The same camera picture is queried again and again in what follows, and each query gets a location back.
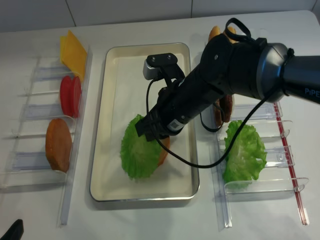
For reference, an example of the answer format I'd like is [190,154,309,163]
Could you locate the black object bottom left corner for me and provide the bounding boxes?
[0,219,24,240]

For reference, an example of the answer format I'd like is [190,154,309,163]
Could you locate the red rail strip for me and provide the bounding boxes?
[273,102,309,226]

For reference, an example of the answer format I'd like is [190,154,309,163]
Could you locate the right brown meat patty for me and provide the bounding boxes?
[219,94,233,123]

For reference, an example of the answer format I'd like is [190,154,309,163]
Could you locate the toasted bread slice on tray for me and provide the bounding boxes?
[157,136,171,167]

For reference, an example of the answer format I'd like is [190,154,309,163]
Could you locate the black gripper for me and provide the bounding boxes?
[135,70,220,142]

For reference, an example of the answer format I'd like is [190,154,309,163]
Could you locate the red tomato slice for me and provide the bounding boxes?
[70,76,82,118]
[59,75,73,117]

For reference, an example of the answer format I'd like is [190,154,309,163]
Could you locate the brown bun slice left rack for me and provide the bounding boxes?
[45,118,72,173]

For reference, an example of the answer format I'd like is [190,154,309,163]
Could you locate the clear acrylic rack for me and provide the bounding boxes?
[0,47,93,226]
[212,103,309,228]

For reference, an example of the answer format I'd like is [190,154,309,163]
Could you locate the left clear acrylic rack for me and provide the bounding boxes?
[0,47,93,226]

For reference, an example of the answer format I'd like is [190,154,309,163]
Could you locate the left sesame bun top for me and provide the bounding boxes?
[208,25,221,42]

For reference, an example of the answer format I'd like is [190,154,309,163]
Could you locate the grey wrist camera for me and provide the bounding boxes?
[142,53,178,80]

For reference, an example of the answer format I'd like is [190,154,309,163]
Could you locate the cream metal tray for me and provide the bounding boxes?
[90,43,200,202]

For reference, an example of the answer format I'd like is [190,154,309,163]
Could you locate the right clear acrylic rack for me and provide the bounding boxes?
[212,103,309,228]

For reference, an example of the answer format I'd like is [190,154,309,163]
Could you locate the left red tomato slice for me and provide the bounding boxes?
[59,75,73,117]

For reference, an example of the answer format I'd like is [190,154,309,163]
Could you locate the front orange cheese slice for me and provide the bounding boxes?
[66,30,88,82]

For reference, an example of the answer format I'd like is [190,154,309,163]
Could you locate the left brown meat patty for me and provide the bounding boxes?
[213,99,223,127]

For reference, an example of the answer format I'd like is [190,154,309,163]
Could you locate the right sesame bun top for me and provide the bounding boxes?
[223,26,236,44]

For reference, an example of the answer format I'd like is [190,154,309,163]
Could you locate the black camera cable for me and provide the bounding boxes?
[145,17,294,168]

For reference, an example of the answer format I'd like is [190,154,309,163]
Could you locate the sesame bun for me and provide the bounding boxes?
[208,25,221,42]
[223,26,236,44]

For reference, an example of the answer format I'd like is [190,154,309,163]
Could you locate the white paper tray liner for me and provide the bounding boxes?
[110,53,194,177]

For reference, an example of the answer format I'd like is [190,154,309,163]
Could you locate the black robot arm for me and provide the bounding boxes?
[135,34,320,141]

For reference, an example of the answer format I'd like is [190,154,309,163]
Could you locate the green lettuce leaf in rack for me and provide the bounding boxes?
[223,124,267,183]

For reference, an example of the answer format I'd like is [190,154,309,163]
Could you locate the green lettuce leaf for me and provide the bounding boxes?
[120,114,162,180]
[223,124,267,183]

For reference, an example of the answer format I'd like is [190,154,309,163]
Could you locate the brown meat patty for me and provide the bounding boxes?
[213,99,223,127]
[219,94,233,123]

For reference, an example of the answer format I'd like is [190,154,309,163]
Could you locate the back yellow cheese slice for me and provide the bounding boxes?
[60,36,69,66]

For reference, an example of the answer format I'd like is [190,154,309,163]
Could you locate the right red tomato slice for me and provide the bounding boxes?
[70,76,82,118]

